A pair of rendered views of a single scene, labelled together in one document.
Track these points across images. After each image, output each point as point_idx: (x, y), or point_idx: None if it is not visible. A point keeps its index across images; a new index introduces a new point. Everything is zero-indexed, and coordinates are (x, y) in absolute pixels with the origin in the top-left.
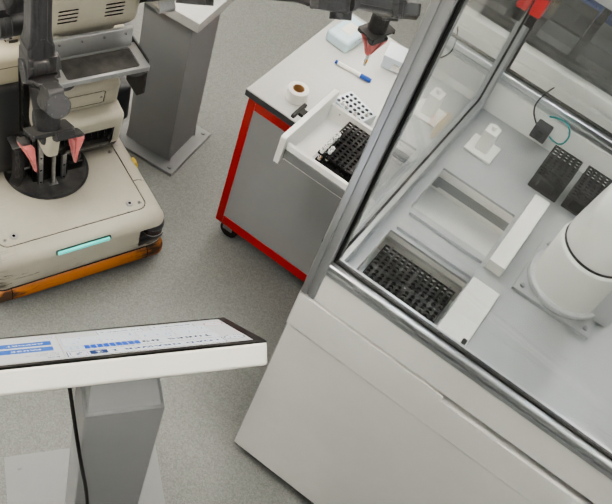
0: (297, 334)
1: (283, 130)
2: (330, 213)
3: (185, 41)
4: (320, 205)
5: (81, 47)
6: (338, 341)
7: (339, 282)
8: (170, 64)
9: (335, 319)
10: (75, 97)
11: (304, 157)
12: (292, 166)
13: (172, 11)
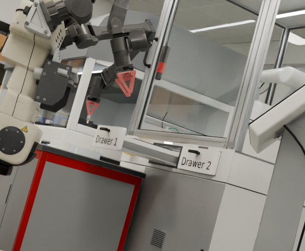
0: (231, 188)
1: (69, 166)
2: (103, 217)
3: None
4: (95, 214)
5: (57, 61)
6: (254, 175)
7: None
8: None
9: (253, 159)
10: (36, 109)
11: (134, 140)
12: (75, 193)
13: None
